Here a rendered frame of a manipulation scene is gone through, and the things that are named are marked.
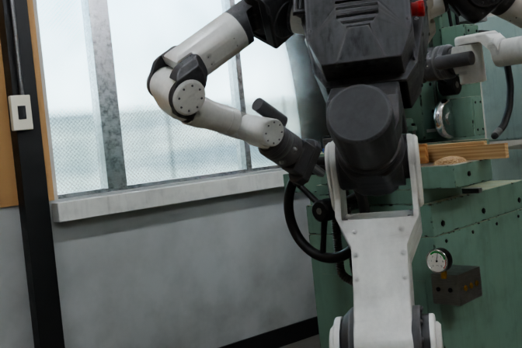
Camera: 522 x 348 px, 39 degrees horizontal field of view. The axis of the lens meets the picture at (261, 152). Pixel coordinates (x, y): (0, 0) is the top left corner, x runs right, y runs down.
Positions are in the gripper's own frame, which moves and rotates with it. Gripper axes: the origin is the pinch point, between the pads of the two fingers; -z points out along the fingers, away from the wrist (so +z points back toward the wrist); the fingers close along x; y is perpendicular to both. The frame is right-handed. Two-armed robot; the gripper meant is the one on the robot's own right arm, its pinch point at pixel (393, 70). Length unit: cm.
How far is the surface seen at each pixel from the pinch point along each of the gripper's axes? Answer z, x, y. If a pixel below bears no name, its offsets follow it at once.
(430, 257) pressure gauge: 10, 50, 8
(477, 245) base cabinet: 8, 44, 36
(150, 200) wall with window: -137, 31, 26
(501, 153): 21.6, 20.1, 21.5
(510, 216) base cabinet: 8, 32, 57
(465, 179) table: 15.9, 28.5, 13.6
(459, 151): 9.4, 18.8, 21.1
